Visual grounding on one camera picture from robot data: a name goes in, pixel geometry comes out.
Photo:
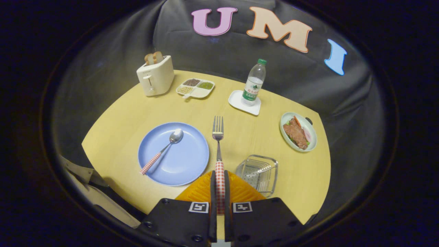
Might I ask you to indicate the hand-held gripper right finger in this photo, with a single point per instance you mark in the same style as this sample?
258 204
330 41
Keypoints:
227 206

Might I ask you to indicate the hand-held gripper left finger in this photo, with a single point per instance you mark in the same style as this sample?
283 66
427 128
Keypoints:
213 206

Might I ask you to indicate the blue round plate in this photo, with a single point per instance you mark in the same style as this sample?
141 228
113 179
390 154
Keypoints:
187 157

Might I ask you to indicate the pale green plate with meat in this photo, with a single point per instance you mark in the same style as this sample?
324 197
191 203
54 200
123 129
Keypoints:
296 133

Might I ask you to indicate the white square coaster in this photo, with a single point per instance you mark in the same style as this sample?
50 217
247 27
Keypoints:
236 101

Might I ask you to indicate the white divided bean tray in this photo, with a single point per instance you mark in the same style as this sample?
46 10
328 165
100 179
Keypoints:
200 92

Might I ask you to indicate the clear water bottle green cap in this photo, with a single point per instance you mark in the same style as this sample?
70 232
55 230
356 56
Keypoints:
253 84

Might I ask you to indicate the cream toaster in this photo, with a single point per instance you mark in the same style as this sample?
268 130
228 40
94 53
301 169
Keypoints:
159 77

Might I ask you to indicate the toast slice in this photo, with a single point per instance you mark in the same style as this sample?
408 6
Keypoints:
158 57
149 59

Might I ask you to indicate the white chair frame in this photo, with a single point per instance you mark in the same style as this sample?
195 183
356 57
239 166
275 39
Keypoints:
103 202

